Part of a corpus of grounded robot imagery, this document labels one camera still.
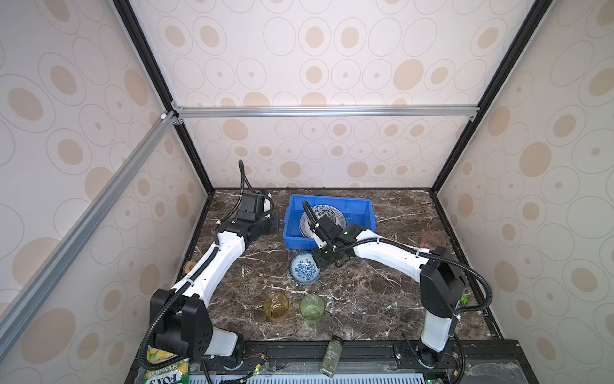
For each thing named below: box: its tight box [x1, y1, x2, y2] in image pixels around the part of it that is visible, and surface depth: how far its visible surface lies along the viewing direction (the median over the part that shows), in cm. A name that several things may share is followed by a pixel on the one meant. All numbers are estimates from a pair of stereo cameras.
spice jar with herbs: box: [320, 334, 344, 378], surface depth 72 cm
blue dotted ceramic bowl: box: [289, 251, 322, 284], surface depth 88 cm
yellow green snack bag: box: [135, 344, 190, 384], surface depth 70 cm
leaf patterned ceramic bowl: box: [310, 204, 336, 223], surface depth 102 cm
